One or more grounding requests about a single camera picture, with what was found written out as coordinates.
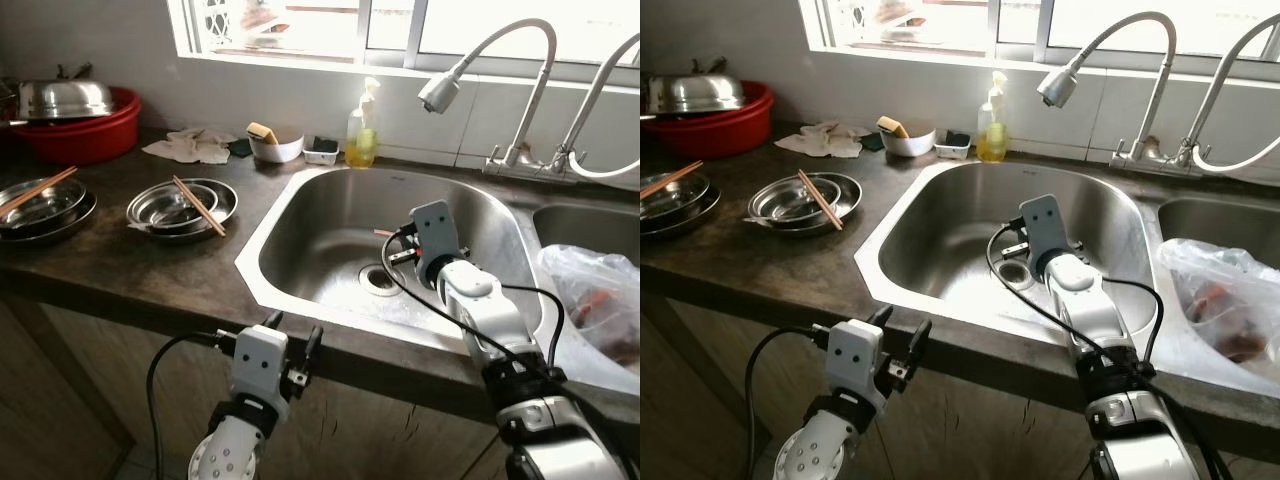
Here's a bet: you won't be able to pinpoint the steel sink drain strainer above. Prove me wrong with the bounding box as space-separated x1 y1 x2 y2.
360 264 403 294
994 260 1033 292

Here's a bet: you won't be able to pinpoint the steel double sink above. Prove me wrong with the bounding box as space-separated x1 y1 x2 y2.
236 164 641 399
855 158 1280 401

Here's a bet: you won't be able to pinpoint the yellow dish soap bottle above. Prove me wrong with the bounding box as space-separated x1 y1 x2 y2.
345 77 382 170
976 71 1012 164

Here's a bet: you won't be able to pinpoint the wide steel plate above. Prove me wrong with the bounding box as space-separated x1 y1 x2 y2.
747 171 864 238
126 177 240 244
640 185 722 237
0 190 99 244

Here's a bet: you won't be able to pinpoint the wooden chopstick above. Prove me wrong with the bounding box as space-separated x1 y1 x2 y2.
800 168 845 229
640 160 705 196
640 165 702 202
796 170 840 232
171 177 223 238
0 170 77 219
175 175 228 235
0 165 79 213

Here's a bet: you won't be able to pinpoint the small steel dish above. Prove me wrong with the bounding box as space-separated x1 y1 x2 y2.
150 188 217 235
765 180 839 229

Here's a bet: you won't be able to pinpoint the white bowl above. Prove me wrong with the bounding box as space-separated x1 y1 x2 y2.
880 122 938 159
248 128 305 165

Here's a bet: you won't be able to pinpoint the grey gooseneck faucet spray head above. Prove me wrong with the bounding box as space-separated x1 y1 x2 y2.
1036 11 1181 173
417 17 561 183

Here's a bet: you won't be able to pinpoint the clear plastic bag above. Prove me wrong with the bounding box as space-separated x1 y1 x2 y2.
1158 237 1280 366
537 244 641 369

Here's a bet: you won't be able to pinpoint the white cloth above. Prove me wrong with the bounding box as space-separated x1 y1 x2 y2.
774 121 867 160
142 127 237 166

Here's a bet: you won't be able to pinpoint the dark red food scraps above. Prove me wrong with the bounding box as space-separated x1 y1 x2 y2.
1185 280 1266 361
570 285 639 363

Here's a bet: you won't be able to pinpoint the brown wooden base cabinet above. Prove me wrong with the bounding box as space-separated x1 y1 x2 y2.
640 290 1280 480
0 290 641 480

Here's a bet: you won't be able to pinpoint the grey gooseneck faucet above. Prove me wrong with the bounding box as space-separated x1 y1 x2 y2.
1170 12 1280 176
548 33 641 183

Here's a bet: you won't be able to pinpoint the red plastic basin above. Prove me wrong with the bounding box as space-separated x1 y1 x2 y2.
640 81 775 162
10 87 142 167

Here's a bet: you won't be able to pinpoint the deep steel plate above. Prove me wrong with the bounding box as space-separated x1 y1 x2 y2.
0 178 87 231
640 172 711 223

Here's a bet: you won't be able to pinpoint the steel domed lid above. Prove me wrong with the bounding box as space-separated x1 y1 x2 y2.
17 63 117 124
645 58 747 117

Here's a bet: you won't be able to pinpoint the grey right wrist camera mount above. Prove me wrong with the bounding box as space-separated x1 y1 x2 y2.
1017 194 1070 277
409 200 467 283

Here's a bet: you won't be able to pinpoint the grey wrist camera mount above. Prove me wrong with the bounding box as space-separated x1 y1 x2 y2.
409 200 467 283
1017 194 1070 277
821 319 887 403
230 325 292 403

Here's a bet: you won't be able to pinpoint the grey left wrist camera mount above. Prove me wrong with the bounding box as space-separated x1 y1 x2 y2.
230 325 292 403
821 319 887 403

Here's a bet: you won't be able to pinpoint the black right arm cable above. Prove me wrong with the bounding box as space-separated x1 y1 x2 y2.
986 222 1236 480
378 225 571 401

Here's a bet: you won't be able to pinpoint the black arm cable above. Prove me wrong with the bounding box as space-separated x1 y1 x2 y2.
146 330 237 480
744 327 831 480
986 222 1236 480
378 225 571 401

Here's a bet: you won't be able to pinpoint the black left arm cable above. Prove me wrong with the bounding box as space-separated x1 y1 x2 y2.
744 327 831 480
146 330 237 480

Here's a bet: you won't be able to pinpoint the white window frame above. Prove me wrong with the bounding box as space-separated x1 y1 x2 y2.
798 0 1280 83
165 0 641 89

